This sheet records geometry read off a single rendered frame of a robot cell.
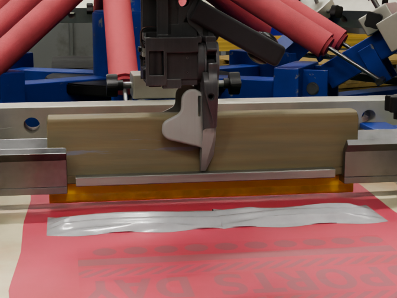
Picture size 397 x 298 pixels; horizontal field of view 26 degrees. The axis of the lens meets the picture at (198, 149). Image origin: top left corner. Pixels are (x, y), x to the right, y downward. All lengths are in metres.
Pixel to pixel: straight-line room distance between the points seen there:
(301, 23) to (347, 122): 0.62
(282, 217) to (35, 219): 0.26
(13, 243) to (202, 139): 0.24
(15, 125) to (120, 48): 0.33
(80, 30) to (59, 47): 0.33
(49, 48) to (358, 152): 9.75
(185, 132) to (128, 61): 0.49
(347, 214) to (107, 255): 0.27
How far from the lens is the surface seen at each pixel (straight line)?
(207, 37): 0.94
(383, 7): 1.60
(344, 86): 4.57
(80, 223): 0.90
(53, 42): 10.68
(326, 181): 1.03
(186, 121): 0.95
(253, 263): 0.79
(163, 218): 0.91
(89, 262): 0.79
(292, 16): 1.61
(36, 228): 0.91
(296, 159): 1.00
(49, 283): 0.75
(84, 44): 10.72
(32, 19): 1.59
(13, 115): 1.18
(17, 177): 0.96
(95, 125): 0.96
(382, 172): 1.02
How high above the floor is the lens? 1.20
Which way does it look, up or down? 11 degrees down
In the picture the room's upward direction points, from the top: straight up
